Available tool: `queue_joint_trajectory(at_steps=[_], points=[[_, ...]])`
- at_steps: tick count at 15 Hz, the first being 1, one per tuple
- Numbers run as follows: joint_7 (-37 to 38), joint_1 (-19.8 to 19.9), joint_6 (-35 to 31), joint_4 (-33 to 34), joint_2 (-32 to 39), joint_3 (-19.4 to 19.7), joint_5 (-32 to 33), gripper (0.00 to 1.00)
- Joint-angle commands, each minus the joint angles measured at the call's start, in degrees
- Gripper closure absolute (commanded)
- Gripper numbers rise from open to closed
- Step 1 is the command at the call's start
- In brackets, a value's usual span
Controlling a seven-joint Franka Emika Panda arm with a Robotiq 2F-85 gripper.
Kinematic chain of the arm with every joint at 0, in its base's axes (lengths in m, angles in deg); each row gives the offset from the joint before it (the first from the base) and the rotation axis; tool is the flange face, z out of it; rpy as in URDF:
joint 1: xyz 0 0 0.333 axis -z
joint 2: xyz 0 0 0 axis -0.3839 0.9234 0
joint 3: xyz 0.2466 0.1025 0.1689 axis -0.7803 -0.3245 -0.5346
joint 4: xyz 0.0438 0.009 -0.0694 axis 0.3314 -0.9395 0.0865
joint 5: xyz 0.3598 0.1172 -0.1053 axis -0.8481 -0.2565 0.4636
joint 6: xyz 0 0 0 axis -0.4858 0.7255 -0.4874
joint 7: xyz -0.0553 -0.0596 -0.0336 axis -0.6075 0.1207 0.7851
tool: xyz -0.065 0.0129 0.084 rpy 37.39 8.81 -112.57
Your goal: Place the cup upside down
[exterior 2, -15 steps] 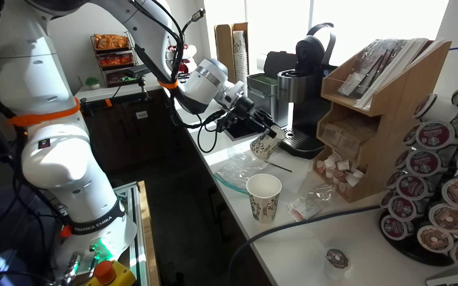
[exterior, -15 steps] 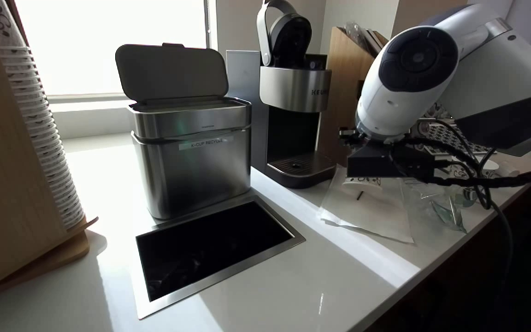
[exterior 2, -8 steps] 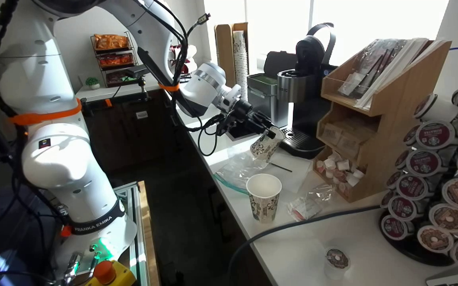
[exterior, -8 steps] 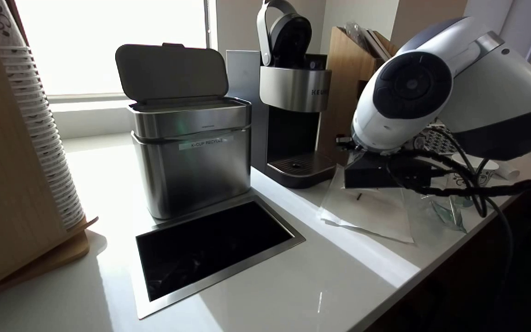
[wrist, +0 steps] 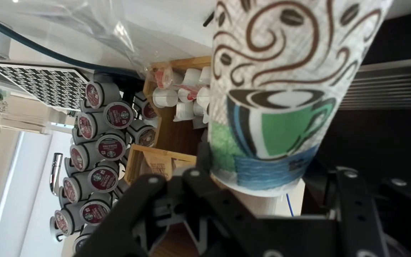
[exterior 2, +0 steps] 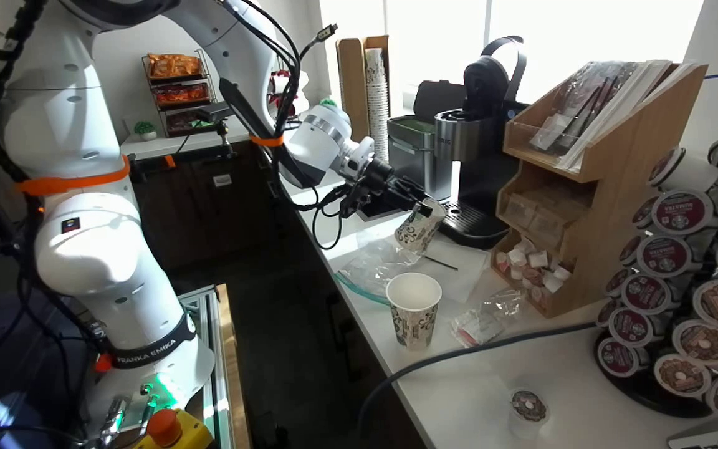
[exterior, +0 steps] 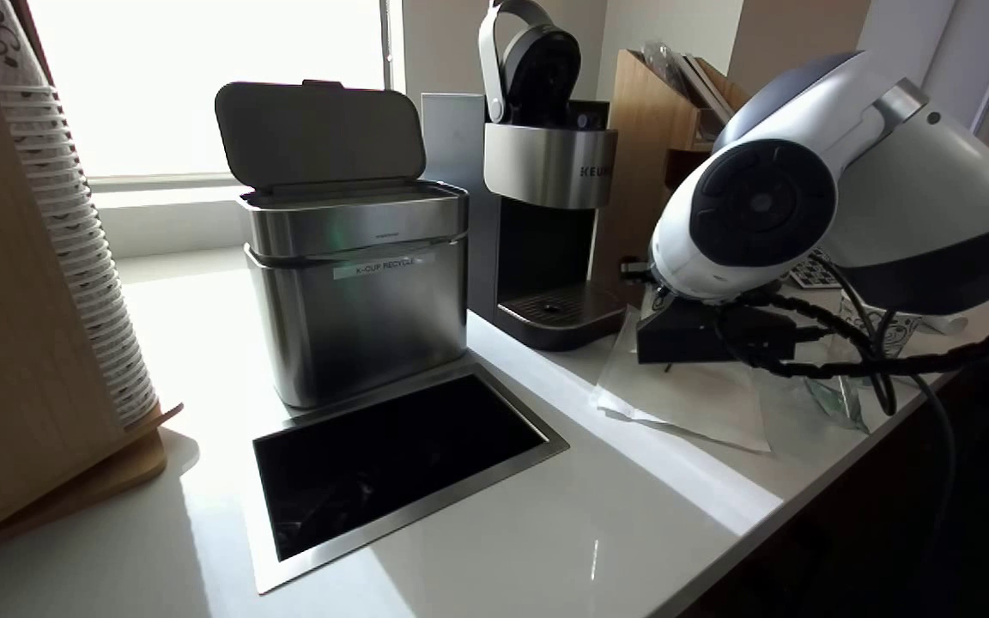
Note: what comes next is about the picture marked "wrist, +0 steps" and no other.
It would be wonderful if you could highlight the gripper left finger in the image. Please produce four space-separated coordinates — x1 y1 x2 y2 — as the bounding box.
73 142 274 257

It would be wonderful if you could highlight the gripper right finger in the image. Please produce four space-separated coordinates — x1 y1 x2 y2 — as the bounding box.
304 161 411 257

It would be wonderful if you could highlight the paper cup with coffee print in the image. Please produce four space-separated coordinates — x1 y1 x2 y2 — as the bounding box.
207 0 394 197

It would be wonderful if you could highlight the row of brown paper packets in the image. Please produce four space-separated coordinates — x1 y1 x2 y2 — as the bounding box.
143 150 192 180

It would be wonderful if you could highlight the wooden organizer box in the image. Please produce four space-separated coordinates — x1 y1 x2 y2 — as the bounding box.
123 55 213 187

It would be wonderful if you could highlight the black coffee machine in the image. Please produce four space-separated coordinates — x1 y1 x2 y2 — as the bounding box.
316 8 411 195

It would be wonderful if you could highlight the heap of white creamer cups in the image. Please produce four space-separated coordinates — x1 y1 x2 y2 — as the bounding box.
151 66 212 130

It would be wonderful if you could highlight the coffee pod rack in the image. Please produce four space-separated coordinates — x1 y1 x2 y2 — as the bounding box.
50 73 159 256

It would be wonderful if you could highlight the chrome tap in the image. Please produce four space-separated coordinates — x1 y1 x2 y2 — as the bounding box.
50 153 64 196

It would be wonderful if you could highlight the black and white marker board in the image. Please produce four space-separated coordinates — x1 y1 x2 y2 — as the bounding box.
0 61 92 112

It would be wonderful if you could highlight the clear plastic bag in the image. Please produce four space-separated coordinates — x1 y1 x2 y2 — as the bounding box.
0 0 214 78

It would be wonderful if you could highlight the blue cable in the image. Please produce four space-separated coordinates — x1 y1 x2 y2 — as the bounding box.
285 193 295 217

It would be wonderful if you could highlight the teal cable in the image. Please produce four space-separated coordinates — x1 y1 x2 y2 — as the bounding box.
0 14 142 78

